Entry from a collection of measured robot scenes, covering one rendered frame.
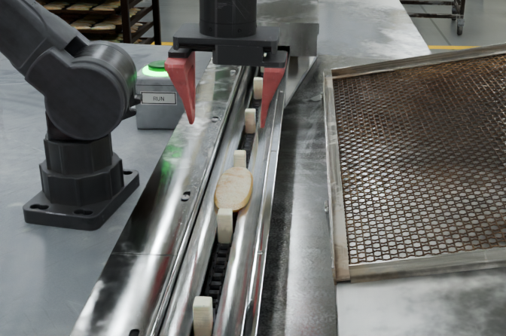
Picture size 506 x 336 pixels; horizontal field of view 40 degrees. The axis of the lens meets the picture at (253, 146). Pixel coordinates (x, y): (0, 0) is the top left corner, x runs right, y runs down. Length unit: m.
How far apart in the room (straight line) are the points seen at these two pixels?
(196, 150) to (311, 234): 0.18
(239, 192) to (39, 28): 0.25
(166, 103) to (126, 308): 0.47
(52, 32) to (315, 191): 0.33
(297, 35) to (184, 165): 0.47
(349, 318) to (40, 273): 0.31
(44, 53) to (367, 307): 0.38
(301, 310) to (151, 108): 0.46
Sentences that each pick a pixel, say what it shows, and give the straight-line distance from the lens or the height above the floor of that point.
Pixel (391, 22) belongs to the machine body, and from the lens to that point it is 1.67.
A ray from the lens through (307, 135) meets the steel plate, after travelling 0.95.
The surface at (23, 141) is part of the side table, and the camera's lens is 0.98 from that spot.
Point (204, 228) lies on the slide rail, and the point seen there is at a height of 0.85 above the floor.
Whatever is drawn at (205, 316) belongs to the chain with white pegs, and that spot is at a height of 0.86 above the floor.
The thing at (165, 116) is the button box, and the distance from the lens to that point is 0.97.
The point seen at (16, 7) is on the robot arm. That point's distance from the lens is 0.71.
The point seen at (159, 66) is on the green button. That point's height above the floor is 0.91.
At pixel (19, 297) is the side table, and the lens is 0.64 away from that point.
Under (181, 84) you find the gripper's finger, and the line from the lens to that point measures 0.70.
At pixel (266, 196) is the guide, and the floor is 0.86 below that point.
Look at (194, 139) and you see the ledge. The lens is 0.82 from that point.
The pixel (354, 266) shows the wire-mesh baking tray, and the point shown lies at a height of 0.90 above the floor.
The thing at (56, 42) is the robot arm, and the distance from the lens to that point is 0.70.
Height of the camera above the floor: 1.17
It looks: 22 degrees down
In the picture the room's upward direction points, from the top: straight up
